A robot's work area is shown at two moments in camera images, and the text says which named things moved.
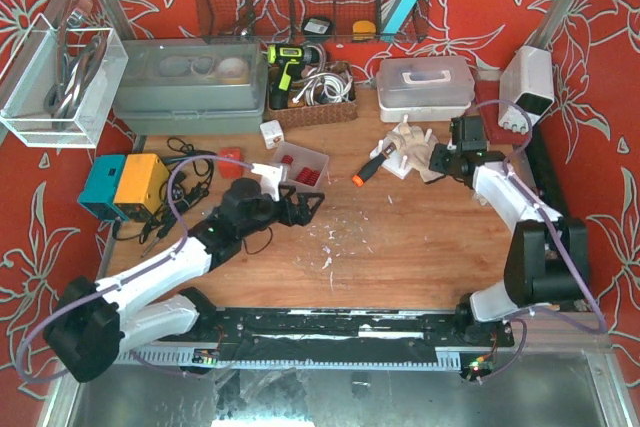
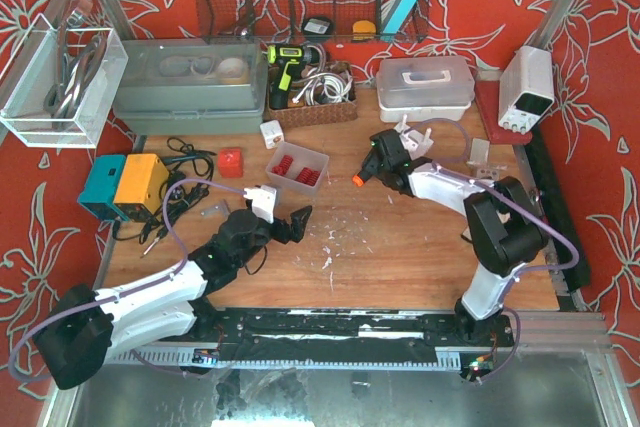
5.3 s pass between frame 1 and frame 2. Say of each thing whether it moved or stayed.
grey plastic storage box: stayed
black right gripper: moved
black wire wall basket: stayed
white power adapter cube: stayed
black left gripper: moved
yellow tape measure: stayed
